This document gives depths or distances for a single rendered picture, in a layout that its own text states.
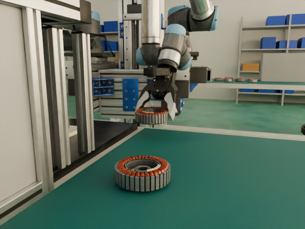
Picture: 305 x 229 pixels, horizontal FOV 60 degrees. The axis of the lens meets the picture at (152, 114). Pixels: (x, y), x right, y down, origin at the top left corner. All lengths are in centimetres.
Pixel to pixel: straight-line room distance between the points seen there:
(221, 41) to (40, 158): 693
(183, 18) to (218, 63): 589
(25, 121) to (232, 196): 38
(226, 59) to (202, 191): 680
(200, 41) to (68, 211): 701
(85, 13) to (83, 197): 38
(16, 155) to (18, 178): 4
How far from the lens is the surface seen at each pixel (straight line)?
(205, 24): 138
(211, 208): 47
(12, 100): 47
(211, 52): 729
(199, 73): 153
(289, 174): 65
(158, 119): 81
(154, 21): 109
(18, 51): 48
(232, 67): 725
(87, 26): 154
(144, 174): 49
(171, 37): 96
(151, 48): 108
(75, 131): 84
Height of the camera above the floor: 99
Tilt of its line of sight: 11 degrees down
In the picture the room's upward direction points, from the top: straight up
